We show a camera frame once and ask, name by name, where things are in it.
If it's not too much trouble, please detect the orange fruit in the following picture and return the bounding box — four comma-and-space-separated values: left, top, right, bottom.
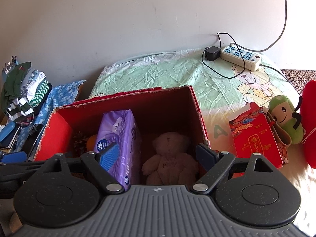
86, 135, 97, 151

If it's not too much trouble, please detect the brown pine cone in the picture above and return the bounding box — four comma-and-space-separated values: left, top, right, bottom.
72, 131, 92, 157

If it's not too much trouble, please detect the purple tissue pack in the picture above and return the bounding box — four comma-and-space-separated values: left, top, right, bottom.
94, 110, 140, 189

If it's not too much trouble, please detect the pink plush teddy bear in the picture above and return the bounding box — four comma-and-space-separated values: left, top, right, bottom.
141, 132, 199, 186

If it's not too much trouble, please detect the small red gift box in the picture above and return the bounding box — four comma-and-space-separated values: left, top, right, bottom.
229, 102, 292, 168

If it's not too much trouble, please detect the large red cardboard box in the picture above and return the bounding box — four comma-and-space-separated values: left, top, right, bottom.
34, 86, 208, 187

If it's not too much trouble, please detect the blue floral cloth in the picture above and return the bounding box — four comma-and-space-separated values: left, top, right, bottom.
13, 80, 86, 152

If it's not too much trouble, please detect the green plush toy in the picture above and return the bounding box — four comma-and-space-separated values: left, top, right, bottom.
268, 95, 304, 144

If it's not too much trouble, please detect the pile of folded clothes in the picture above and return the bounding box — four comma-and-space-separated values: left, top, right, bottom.
1, 60, 52, 127

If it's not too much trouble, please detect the red plush toy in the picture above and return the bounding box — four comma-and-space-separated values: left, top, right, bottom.
300, 80, 316, 168

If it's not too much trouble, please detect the white power strip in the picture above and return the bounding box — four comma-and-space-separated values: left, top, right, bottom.
220, 44, 262, 71

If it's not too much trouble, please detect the black power adapter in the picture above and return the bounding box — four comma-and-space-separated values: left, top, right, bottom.
204, 46, 221, 62

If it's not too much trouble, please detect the grey power cable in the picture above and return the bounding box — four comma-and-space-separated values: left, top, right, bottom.
201, 0, 295, 85

